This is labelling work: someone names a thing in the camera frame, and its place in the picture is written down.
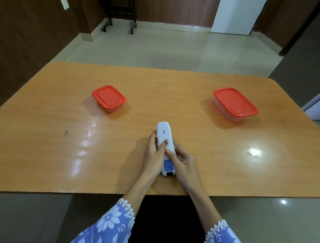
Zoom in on person's right hand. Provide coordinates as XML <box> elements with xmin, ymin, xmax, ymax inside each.
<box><xmin>165</xmin><ymin>138</ymin><xmax>202</xmax><ymax>189</ymax></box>

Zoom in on person's left hand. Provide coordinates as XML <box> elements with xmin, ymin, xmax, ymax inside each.
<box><xmin>139</xmin><ymin>130</ymin><xmax>169</xmax><ymax>181</ymax></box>

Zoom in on small red-lidded plastic container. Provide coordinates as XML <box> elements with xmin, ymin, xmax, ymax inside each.
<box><xmin>91</xmin><ymin>85</ymin><xmax>128</xmax><ymax>113</ymax></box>

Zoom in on person's black trousers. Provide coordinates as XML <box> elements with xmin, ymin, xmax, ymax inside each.
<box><xmin>128</xmin><ymin>195</ymin><xmax>207</xmax><ymax>243</ymax></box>

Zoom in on person's left forearm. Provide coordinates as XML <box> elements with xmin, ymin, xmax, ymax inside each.
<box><xmin>71</xmin><ymin>172</ymin><xmax>158</xmax><ymax>243</ymax></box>

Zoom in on white cabinet corner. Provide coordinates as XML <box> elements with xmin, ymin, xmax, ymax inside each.
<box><xmin>301</xmin><ymin>93</ymin><xmax>320</xmax><ymax>121</ymax></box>

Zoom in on white handheld device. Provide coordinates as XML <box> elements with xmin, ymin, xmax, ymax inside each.
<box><xmin>156</xmin><ymin>122</ymin><xmax>176</xmax><ymax>177</ymax></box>

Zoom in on large red-lidded plastic container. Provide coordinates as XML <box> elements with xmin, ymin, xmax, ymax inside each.
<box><xmin>213</xmin><ymin>87</ymin><xmax>259</xmax><ymax>123</ymax></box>

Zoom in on person's right forearm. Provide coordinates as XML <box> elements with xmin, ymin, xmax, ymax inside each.
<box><xmin>184</xmin><ymin>180</ymin><xmax>242</xmax><ymax>243</ymax></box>

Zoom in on black wheeled stand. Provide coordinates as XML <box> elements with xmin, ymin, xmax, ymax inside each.
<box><xmin>99</xmin><ymin>0</ymin><xmax>138</xmax><ymax>35</ymax></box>

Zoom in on white door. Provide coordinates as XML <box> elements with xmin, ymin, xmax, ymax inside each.
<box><xmin>210</xmin><ymin>0</ymin><xmax>268</xmax><ymax>36</ymax></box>

